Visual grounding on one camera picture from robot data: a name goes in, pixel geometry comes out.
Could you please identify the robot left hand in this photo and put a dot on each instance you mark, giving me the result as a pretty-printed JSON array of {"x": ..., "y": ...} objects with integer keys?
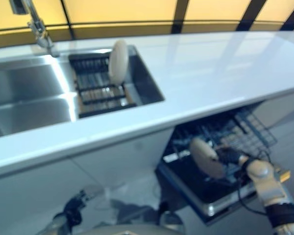
[{"x": 74, "y": 210}]

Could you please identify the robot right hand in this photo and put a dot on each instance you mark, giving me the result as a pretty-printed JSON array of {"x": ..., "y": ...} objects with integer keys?
[{"x": 229, "y": 156}]

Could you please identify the cream ceramic plate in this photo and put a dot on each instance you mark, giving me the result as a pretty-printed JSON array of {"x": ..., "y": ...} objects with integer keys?
[
  {"x": 117, "y": 63},
  {"x": 203, "y": 154}
]

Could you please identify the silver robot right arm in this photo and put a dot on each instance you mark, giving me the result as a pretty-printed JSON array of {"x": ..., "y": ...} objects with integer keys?
[{"x": 267, "y": 183}]

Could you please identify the grey robot torso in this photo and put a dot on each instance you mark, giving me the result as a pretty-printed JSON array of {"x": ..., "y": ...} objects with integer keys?
[{"x": 137, "y": 231}]

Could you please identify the narrow white cabinet door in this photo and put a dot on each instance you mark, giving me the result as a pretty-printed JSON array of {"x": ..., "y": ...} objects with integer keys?
[{"x": 125, "y": 159}]

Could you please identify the grey robot right leg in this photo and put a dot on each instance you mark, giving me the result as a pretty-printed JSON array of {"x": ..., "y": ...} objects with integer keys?
[{"x": 170, "y": 216}]

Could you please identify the stainless steel sink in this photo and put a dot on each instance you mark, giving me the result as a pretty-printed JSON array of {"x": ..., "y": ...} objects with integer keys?
[{"x": 27, "y": 80}]

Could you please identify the black dish drying rack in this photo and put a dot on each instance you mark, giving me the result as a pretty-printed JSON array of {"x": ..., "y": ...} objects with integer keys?
[{"x": 95, "y": 66}]

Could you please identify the chrome kitchen faucet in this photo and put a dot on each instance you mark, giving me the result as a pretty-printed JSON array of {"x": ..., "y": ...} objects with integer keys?
[{"x": 36, "y": 24}]

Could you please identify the black window frame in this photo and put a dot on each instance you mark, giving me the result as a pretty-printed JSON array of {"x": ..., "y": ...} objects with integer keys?
[{"x": 180, "y": 14}]

